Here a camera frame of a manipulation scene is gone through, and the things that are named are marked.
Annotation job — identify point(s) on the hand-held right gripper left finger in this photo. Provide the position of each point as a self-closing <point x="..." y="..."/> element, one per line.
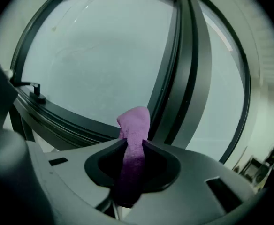
<point x="69" y="167"/>

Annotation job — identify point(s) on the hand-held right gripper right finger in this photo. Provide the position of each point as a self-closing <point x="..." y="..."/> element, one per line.
<point x="193" y="184"/>

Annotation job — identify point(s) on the purple cloth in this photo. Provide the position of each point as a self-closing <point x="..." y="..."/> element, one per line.
<point x="134" y="130"/>

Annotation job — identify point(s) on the black speaker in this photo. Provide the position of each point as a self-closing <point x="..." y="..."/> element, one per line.
<point x="261" y="176"/>

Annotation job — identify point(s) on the black-framed glass window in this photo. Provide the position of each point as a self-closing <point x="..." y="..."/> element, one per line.
<point x="188" y="78"/>

